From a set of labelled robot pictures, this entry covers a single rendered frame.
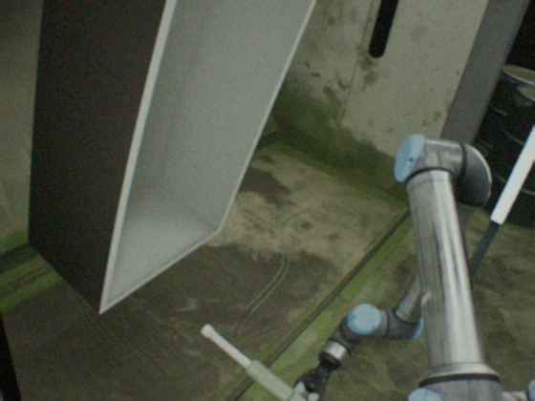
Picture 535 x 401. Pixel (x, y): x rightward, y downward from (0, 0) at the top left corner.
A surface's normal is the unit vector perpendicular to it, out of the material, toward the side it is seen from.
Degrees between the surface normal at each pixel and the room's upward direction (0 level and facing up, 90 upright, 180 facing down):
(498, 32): 90
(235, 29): 90
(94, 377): 0
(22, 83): 57
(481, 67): 90
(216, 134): 90
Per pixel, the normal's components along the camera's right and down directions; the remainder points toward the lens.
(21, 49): 0.77, -0.10
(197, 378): 0.18, -0.83
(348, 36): -0.57, 0.35
